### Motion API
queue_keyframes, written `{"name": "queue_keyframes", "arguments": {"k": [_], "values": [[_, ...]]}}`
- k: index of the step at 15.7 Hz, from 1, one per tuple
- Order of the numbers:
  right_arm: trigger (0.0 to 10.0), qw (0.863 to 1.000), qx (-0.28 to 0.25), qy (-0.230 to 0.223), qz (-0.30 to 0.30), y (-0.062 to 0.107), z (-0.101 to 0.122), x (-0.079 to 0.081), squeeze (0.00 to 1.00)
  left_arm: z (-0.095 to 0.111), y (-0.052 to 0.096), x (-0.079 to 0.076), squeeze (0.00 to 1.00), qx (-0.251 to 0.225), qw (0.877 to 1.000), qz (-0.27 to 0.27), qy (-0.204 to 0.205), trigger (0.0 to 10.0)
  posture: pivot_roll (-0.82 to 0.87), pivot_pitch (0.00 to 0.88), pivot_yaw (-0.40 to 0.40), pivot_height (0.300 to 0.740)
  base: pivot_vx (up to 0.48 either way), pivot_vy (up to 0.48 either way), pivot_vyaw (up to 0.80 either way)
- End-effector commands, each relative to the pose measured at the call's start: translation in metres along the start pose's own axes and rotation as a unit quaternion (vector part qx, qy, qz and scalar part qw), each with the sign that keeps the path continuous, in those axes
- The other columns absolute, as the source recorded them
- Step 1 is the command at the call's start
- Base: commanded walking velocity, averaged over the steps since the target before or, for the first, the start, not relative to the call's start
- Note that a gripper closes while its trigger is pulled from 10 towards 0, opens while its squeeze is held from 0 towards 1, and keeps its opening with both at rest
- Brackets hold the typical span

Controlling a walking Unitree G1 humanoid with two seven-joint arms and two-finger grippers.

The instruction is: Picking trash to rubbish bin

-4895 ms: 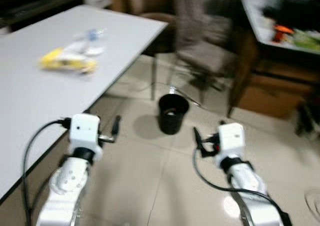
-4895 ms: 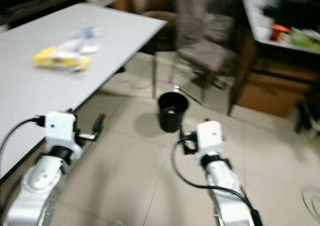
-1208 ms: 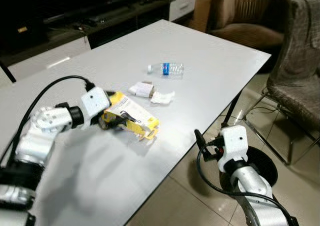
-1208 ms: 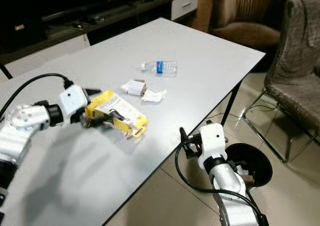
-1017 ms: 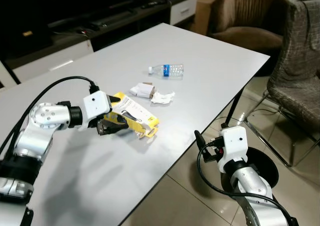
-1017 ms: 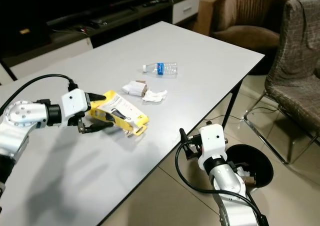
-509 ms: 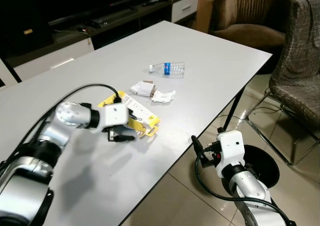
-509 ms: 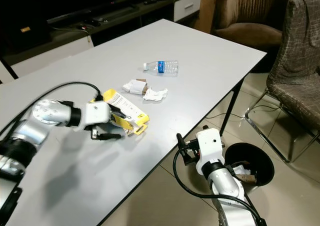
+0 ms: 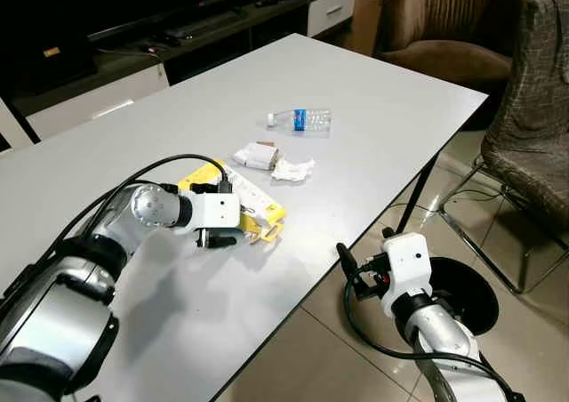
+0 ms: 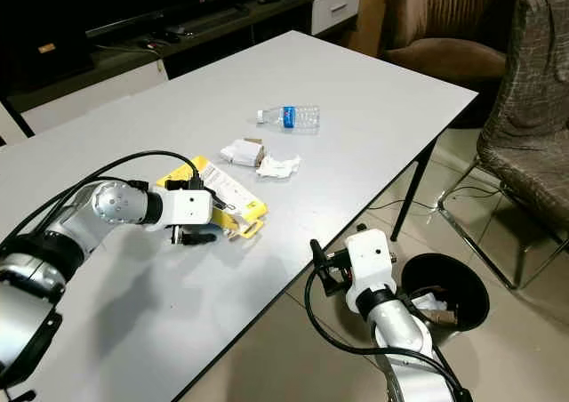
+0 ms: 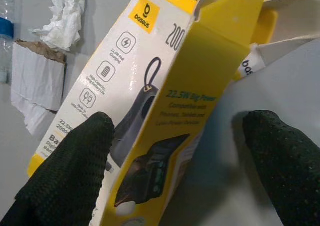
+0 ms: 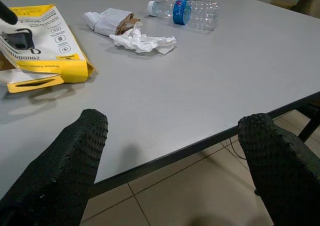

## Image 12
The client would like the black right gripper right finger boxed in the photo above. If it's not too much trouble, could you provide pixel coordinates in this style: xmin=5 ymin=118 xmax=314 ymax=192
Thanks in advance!
xmin=237 ymin=112 xmax=320 ymax=226

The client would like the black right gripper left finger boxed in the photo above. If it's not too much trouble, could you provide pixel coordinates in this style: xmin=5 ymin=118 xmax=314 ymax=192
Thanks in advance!
xmin=0 ymin=108 xmax=109 ymax=226

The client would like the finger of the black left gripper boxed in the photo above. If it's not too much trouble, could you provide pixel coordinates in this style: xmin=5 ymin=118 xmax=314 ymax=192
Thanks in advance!
xmin=0 ymin=0 xmax=19 ymax=26

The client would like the yellow power bank box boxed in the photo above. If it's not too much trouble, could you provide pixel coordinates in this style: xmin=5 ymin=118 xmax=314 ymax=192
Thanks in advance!
xmin=0 ymin=3 xmax=96 ymax=94

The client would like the white tissue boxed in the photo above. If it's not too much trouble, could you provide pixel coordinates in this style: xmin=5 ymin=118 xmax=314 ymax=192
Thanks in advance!
xmin=109 ymin=25 xmax=177 ymax=55

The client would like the white paper wrapper brown inside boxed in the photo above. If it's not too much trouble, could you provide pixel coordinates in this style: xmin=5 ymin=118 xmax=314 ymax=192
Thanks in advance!
xmin=83 ymin=7 xmax=143 ymax=37

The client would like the clear plastic water bottle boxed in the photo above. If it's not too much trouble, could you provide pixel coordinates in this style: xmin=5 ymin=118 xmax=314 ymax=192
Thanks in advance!
xmin=146 ymin=0 xmax=221 ymax=32

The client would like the brown armchair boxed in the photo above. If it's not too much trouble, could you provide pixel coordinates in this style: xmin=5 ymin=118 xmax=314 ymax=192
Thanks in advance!
xmin=290 ymin=0 xmax=320 ymax=12

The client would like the thin black floor cable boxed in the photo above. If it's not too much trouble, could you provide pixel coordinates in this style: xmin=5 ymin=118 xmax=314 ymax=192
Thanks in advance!
xmin=223 ymin=135 xmax=247 ymax=160

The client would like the white table black frame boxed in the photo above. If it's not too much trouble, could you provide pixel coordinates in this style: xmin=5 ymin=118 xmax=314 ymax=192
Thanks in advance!
xmin=0 ymin=0 xmax=320 ymax=199

